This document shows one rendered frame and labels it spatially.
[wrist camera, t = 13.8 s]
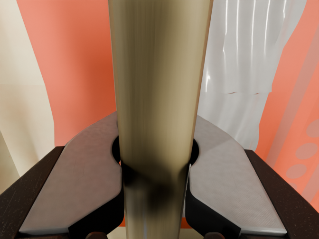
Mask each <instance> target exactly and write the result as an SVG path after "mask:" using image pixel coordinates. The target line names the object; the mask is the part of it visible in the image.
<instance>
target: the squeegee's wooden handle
mask: <svg viewBox="0 0 319 239"><path fill-rule="evenodd" d="M213 2H214V0H108V5H109V17H110V29H111V42H112V54H113V71H114V84H115V96H116V108H117V120H118V133H119V145H120V157H121V167H122V177H123V189H124V212H125V224H126V237H127V239H179V234H180V227H181V221H182V214H183V208H184V201H185V194H186V188H187V181H188V172H189V165H190V159H191V152H192V146H193V139H194V133H195V126H196V119H197V110H198V104H199V97H200V90H201V83H202V77H203V70H204V64H205V57H206V48H207V42H208V35H209V28H210V22H211V15H212V8H213Z"/></svg>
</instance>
